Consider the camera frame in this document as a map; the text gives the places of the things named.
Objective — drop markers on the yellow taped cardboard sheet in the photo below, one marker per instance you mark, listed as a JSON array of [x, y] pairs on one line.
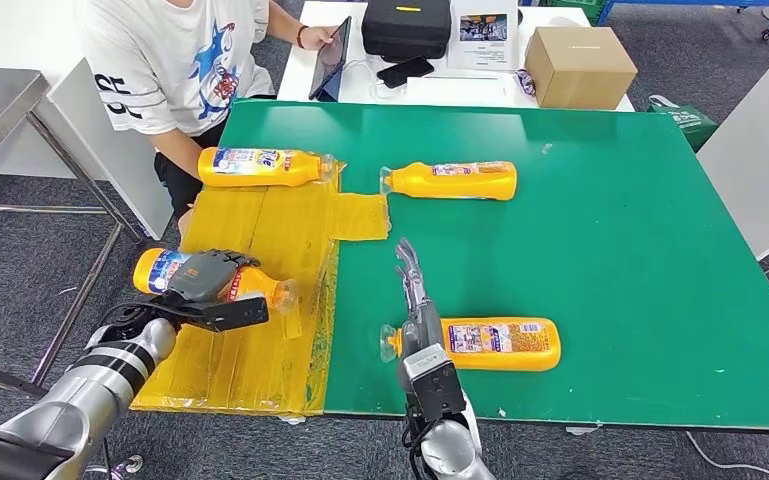
[[271, 225]]

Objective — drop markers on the chrome caster bracket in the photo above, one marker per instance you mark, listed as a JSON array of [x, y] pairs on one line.
[[133, 464]]

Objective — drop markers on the brown cardboard box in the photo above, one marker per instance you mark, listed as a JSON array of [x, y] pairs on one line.
[[579, 71]]

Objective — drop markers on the white side table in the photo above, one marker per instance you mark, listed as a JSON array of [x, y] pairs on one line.
[[765, 166]]

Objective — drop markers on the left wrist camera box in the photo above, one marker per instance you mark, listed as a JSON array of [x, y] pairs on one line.
[[238, 314]]

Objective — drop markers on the person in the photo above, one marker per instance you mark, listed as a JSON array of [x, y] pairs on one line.
[[159, 66]]

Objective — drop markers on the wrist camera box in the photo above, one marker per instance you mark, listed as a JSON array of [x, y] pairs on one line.
[[434, 391], [238, 314]]

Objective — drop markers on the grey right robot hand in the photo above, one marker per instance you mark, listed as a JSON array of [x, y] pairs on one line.
[[420, 324]]

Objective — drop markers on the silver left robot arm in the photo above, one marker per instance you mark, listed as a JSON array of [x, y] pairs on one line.
[[92, 391]]

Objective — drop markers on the green shopping bag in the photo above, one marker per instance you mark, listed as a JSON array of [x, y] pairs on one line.
[[685, 124]]

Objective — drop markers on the printed paper sign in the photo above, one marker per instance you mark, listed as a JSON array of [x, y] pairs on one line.
[[486, 56]]

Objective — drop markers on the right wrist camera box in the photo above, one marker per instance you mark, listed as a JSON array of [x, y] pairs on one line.
[[434, 391]]

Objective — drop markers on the small purple packet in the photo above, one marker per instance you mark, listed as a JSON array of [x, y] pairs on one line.
[[525, 82]]

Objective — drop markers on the green plastic crate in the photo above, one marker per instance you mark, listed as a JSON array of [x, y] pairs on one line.
[[576, 8]]

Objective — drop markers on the black zip case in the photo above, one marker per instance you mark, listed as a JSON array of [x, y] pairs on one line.
[[407, 30]]

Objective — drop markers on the dark tablet on stand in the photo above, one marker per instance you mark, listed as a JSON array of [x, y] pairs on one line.
[[328, 58]]

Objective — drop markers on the black smartphone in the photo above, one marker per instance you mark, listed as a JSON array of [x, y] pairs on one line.
[[405, 71]]

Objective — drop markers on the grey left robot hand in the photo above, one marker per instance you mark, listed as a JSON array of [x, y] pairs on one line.
[[202, 278]]

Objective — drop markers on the white desk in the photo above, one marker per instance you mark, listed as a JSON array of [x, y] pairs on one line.
[[299, 73]]

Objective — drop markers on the orange detergent bottle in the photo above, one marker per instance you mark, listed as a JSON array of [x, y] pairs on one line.
[[261, 285], [258, 179], [424, 184], [477, 363]]

